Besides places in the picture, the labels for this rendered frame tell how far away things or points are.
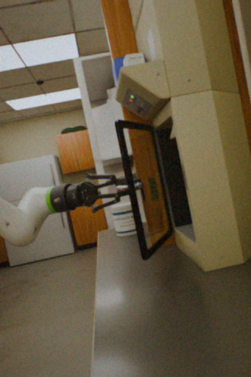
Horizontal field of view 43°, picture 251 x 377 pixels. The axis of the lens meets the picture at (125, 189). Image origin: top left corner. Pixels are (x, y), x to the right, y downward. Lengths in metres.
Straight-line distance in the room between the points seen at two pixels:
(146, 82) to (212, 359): 0.64
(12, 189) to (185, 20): 5.22
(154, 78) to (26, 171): 5.09
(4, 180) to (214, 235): 5.27
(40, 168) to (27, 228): 4.80
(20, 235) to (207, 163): 0.59
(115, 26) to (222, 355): 1.11
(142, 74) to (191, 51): 0.14
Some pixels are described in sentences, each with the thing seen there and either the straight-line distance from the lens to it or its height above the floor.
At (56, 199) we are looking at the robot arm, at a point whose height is 1.20.
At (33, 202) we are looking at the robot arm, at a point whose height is 1.21.
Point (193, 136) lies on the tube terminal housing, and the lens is 0.87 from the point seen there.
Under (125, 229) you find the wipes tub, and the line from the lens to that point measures 1.56.
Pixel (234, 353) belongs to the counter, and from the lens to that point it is 0.58.
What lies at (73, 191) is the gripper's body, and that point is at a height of 1.22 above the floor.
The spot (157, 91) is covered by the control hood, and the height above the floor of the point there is 1.43.
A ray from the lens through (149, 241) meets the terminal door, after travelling 0.95.
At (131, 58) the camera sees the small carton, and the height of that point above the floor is 1.56.
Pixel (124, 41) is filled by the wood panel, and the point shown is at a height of 1.72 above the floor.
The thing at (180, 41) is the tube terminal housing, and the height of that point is 1.55.
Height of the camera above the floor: 1.24
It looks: 3 degrees down
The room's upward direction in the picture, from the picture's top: 12 degrees counter-clockwise
